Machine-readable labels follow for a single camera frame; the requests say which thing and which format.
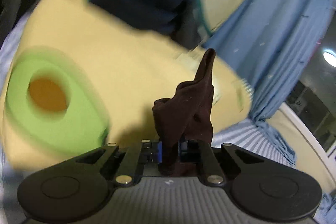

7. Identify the white framed window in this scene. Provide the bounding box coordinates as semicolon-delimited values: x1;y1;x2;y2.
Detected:
268;19;335;192

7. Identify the yellow avocado print quilt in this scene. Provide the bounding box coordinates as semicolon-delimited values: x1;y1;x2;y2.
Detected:
0;0;254;172

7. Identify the maroon vintage print sweatshirt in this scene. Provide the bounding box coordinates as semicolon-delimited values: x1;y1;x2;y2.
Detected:
152;49;216;176

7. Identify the left blue star curtain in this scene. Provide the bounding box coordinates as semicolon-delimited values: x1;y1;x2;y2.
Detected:
204;0;333;165

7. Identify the blue checked bed sheet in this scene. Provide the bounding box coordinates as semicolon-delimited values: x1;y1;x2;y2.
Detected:
1;14;295;223

